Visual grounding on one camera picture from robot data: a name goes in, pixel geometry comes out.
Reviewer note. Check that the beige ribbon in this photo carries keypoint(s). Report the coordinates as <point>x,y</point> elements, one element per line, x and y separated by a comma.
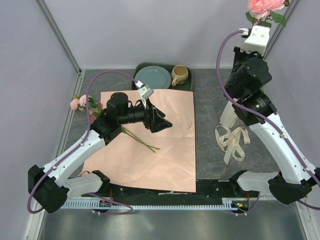
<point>229,142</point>

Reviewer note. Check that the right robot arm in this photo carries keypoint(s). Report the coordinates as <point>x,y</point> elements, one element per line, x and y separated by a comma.
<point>295,179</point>

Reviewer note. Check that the teal plate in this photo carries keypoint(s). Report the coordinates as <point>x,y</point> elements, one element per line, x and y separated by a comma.
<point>155,76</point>

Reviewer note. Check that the pink wrapping paper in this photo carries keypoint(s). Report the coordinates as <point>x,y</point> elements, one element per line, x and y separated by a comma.
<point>165,160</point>

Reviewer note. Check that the pink flower bunch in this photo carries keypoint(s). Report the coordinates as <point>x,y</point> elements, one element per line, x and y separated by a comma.
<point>95,109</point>

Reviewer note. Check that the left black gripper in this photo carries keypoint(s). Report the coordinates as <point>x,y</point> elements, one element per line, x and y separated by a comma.
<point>154,118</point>

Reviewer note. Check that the pink rose stem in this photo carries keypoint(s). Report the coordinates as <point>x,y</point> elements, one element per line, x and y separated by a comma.
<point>264,12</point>

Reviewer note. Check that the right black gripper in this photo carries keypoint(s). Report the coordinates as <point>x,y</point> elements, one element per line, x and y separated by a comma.
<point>239,54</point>

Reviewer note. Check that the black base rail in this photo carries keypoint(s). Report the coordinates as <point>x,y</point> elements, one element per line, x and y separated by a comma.
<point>208,192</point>

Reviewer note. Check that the slotted cable duct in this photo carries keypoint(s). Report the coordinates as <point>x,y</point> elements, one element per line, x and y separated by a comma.
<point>96,204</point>

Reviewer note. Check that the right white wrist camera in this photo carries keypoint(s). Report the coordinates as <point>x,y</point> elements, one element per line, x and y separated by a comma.
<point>256,40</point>

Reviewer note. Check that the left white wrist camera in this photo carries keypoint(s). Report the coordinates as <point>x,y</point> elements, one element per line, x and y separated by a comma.
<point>144,91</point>

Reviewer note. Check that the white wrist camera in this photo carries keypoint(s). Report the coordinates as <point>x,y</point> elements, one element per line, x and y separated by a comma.
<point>144,91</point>
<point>256,40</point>

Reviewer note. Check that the dark green tray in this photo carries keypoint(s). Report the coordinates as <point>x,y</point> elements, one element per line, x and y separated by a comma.
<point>187,86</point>

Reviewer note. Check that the white ribbed vase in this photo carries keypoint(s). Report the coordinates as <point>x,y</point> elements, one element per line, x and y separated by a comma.
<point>228,117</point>

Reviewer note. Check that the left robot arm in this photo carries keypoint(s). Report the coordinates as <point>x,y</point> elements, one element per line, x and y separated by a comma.
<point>52,185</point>

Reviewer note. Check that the beige ceramic mug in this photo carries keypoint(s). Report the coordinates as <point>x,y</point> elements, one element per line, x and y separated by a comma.
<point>179,75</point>

